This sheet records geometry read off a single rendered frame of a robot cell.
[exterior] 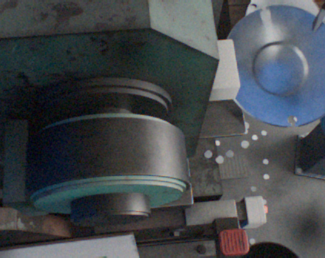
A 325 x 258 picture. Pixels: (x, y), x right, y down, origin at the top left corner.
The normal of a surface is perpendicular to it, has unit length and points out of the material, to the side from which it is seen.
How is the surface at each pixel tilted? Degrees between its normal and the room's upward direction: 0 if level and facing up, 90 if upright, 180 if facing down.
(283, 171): 0
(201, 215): 0
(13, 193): 0
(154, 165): 34
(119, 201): 19
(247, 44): 57
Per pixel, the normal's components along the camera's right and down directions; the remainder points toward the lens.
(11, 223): 0.51, -0.33
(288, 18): -0.56, 0.40
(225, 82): 0.00, -0.33
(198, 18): 0.71, -0.29
